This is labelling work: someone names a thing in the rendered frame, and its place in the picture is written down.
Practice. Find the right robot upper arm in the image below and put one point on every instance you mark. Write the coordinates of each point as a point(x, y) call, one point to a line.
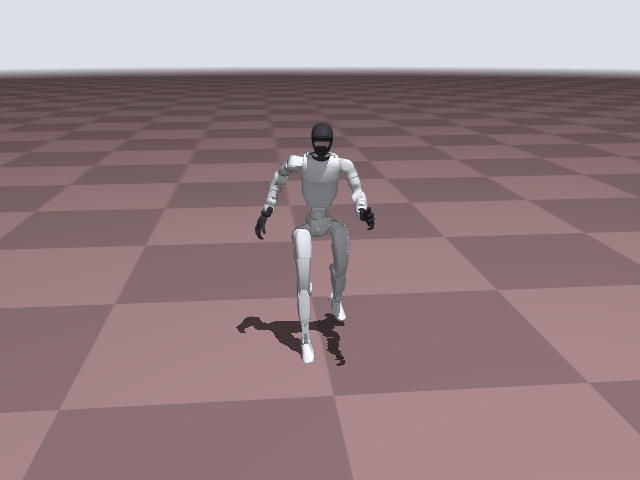
point(293, 164)

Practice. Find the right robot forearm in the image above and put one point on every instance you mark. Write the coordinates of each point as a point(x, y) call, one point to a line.
point(273, 193)

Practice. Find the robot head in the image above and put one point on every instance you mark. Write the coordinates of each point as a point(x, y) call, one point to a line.
point(321, 132)

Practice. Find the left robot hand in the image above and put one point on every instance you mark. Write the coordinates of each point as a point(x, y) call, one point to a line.
point(367, 215)

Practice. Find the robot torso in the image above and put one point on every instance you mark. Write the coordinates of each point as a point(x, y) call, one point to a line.
point(319, 189)

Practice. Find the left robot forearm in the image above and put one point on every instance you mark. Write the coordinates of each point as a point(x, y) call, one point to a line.
point(361, 203)

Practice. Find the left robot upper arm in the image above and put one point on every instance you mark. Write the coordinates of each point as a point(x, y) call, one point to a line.
point(348, 167)

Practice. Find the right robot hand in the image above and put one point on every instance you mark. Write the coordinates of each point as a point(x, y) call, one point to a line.
point(261, 222)

